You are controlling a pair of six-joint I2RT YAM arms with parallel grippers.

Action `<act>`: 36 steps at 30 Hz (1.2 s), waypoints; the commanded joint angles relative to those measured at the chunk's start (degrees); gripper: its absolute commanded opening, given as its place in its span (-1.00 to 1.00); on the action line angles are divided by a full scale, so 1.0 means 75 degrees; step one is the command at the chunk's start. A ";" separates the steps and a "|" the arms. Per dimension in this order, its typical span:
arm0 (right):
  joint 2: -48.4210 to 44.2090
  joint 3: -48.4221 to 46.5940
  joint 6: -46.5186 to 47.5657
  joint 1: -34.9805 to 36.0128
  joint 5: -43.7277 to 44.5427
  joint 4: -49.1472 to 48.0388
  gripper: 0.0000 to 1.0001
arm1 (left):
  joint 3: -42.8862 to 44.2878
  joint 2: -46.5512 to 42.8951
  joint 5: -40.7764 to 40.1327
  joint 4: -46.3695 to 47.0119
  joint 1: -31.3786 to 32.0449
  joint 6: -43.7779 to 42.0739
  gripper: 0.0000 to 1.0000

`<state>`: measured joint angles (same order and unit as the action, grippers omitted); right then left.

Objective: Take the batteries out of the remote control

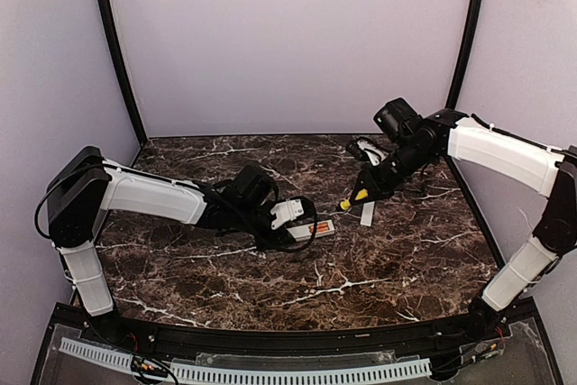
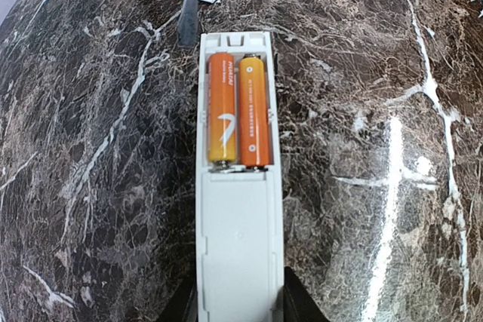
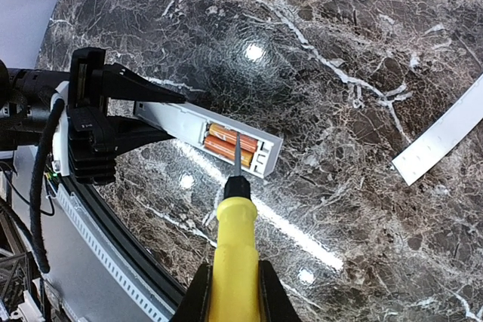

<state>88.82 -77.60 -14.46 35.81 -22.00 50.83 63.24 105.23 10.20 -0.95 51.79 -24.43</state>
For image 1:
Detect white battery cover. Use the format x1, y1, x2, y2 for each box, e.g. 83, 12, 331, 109
360, 202, 375, 227

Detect yellow handled screwdriver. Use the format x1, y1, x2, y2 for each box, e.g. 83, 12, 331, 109
336, 188, 369, 212

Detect white remote control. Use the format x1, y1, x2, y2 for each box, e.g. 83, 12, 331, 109
288, 220, 335, 242

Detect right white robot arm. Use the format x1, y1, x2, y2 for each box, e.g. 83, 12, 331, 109
339, 97, 576, 340

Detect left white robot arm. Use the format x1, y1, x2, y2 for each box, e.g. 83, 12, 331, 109
35, 146, 306, 317

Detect orange battery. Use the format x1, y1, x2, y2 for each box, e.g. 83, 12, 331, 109
316, 226, 334, 236
309, 221, 334, 232

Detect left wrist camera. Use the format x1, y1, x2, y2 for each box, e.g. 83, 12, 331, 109
270, 197, 316, 230

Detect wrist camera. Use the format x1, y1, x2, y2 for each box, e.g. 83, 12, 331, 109
270, 197, 316, 230
345, 137, 388, 166

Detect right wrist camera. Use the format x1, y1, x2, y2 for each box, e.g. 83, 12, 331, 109
345, 137, 388, 166

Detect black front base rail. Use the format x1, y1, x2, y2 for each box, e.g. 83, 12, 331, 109
84, 315, 498, 358

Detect white slotted cable duct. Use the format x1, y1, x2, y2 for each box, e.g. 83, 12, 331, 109
59, 337, 432, 384

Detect right black frame post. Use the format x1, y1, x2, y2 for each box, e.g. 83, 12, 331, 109
445, 0, 482, 109

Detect black frame post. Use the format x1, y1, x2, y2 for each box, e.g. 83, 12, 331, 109
97, 0, 148, 147
445, 0, 482, 109

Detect left black frame post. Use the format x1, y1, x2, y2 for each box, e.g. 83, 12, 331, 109
97, 0, 148, 147

